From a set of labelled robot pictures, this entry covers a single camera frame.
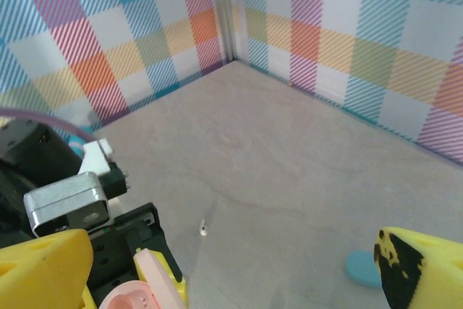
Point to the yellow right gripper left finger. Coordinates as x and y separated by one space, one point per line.
40 273

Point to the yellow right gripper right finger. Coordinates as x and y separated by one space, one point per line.
434 273

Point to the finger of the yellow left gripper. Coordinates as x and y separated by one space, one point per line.
181 287

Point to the white earbud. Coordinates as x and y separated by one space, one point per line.
203 229

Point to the aluminium corner post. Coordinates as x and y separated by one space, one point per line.
224 12

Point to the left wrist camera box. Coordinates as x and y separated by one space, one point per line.
65 197

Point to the pink earbud charging case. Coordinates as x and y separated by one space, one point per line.
152 269

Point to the blue earbud charging case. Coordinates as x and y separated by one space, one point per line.
361 269

